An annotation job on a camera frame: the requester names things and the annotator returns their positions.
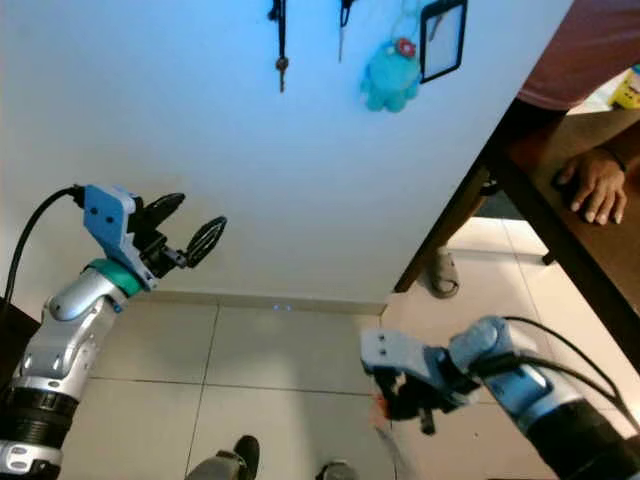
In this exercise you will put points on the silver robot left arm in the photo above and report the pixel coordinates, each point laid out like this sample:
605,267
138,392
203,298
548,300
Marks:
65,340

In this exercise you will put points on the small silver key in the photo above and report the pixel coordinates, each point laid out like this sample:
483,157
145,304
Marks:
346,12

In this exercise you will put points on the person torso maroon shirt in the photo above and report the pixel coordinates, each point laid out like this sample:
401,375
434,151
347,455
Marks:
590,50

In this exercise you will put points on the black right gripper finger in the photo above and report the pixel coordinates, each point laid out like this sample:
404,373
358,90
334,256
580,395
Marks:
428,421
391,408

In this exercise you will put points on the yellow item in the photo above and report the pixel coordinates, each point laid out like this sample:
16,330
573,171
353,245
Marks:
630,92

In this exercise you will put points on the person hand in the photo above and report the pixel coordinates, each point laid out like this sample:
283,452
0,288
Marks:
595,185

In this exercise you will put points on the red tag key bunch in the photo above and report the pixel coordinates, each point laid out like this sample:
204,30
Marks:
378,407

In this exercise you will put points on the grey robot right foot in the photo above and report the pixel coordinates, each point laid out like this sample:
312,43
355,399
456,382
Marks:
338,471

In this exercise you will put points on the grey robot left foot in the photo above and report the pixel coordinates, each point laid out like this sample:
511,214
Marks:
228,462

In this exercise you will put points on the black framed card holder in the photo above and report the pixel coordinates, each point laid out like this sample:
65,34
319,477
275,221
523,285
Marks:
443,40

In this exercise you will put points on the grey robot foot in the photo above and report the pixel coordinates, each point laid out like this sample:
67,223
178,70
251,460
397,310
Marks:
338,471
228,462

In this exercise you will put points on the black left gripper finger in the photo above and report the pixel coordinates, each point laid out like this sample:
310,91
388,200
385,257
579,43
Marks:
163,210
198,254

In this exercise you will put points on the dark brown wooden table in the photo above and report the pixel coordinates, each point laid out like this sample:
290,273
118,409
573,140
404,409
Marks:
535,140

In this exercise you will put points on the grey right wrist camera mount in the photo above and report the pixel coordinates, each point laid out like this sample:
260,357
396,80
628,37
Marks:
405,352

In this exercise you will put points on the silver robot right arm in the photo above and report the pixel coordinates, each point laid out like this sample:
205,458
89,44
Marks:
530,390

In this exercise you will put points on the person foot in sandal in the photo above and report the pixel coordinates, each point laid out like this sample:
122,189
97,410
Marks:
442,273

